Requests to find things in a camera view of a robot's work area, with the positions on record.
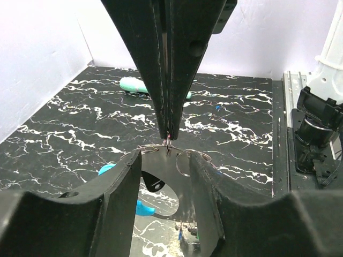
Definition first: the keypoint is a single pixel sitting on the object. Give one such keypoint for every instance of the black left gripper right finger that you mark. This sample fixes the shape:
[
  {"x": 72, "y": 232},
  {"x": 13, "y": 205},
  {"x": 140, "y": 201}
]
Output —
[{"x": 234, "y": 220}]

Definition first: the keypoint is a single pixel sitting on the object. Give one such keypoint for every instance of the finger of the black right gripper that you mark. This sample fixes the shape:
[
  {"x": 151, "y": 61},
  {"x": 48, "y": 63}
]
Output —
[{"x": 139, "y": 25}]

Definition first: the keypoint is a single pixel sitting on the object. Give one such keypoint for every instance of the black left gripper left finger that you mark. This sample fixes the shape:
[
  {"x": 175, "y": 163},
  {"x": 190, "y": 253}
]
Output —
[{"x": 95, "y": 219}]

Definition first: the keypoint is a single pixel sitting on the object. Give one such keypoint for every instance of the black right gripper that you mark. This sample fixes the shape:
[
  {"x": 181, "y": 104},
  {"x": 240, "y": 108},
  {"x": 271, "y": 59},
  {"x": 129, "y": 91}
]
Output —
[{"x": 190, "y": 25}]

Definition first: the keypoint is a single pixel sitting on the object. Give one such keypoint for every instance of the blue key tag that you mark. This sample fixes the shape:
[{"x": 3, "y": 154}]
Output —
[{"x": 105, "y": 168}]

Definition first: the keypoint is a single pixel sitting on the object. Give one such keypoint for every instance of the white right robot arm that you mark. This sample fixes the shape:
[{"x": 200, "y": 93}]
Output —
[{"x": 327, "y": 80}]

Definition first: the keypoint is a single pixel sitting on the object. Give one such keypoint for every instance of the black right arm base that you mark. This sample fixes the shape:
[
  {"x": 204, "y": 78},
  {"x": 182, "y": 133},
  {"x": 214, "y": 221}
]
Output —
[{"x": 317, "y": 121}]

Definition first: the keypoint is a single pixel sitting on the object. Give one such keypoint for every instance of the mint green marker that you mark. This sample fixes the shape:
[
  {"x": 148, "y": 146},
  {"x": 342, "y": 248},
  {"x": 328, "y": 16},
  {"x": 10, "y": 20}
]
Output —
[{"x": 135, "y": 85}]

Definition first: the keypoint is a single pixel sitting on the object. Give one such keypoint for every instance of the aluminium frame rail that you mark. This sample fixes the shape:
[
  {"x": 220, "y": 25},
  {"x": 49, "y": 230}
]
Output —
[{"x": 293, "y": 83}]

